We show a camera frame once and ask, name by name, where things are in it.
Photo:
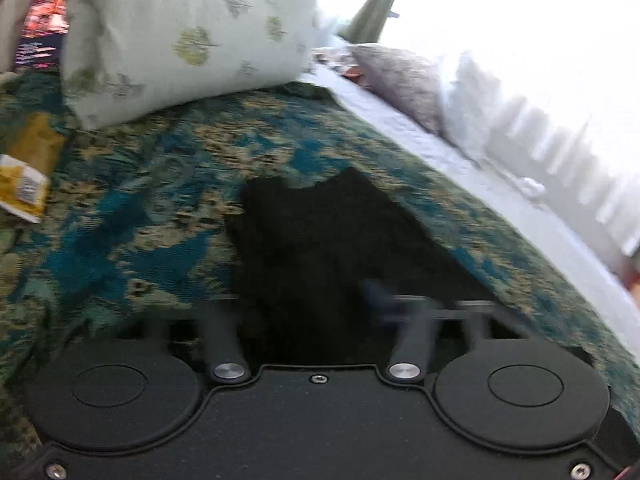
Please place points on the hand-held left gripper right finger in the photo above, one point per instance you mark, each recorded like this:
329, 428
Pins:
415, 332

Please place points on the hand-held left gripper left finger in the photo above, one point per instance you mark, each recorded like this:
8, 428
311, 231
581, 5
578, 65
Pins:
222, 332

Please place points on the black pants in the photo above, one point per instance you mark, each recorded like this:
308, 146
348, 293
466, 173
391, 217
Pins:
325, 250

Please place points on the blue paisley blanket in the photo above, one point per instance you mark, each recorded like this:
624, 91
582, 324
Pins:
150, 200

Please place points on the white bed sheet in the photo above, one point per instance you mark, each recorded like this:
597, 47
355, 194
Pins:
475, 180

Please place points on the white sheer curtain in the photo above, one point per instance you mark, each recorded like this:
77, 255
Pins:
565, 160

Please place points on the yellow packet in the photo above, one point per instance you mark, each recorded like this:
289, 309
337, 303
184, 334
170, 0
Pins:
22, 187

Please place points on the white green floral pillow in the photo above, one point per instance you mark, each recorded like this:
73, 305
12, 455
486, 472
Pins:
185, 35

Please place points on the green curtain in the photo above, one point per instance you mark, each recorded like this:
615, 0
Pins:
377, 5

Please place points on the red patterned cloth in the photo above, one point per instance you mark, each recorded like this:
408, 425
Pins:
45, 20

